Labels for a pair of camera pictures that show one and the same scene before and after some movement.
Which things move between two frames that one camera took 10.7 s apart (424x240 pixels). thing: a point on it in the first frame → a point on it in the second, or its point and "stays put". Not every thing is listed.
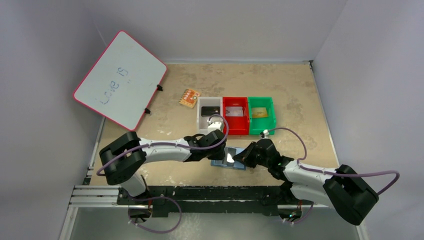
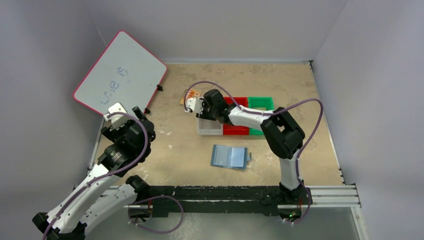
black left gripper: x=219 y=155 → x=116 y=135
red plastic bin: x=235 y=110 stays put
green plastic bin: x=261 y=115 stays put
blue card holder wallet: x=228 y=161 stays put
